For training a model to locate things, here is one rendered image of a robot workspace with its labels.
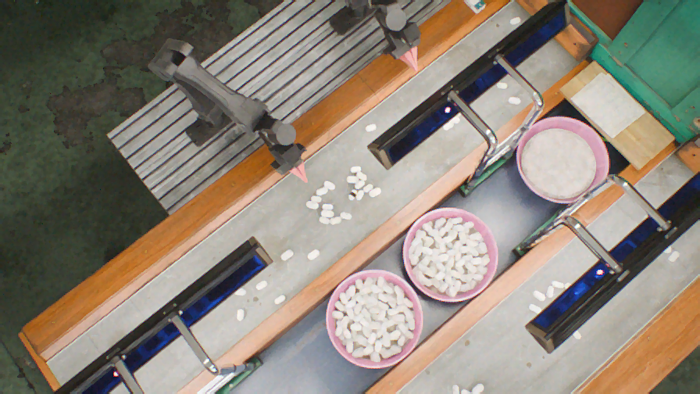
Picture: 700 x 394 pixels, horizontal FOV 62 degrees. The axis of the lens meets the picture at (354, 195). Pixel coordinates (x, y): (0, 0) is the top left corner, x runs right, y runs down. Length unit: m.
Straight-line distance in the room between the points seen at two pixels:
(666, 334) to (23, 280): 2.40
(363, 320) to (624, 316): 0.72
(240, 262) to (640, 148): 1.20
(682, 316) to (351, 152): 1.03
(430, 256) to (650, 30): 0.84
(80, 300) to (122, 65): 1.41
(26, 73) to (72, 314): 1.57
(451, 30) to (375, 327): 0.94
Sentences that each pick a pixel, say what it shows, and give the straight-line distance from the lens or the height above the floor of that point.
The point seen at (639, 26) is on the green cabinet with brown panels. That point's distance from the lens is 1.77.
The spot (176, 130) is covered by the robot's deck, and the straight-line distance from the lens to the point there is 1.96.
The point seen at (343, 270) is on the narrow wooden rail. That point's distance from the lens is 1.65.
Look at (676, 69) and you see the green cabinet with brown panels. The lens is 1.80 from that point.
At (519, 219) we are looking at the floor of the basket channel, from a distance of 1.82.
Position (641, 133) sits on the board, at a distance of 1.91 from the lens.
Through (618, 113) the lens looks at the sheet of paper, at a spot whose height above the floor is 0.78.
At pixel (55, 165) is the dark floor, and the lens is 2.89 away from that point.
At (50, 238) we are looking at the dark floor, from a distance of 2.80.
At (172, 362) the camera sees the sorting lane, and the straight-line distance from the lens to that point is 1.75.
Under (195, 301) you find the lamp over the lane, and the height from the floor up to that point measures 1.10.
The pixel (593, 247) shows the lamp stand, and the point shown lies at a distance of 1.39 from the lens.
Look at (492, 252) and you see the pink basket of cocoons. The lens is 1.70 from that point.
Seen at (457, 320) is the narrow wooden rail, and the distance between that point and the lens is 1.65.
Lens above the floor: 2.40
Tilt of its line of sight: 75 degrees down
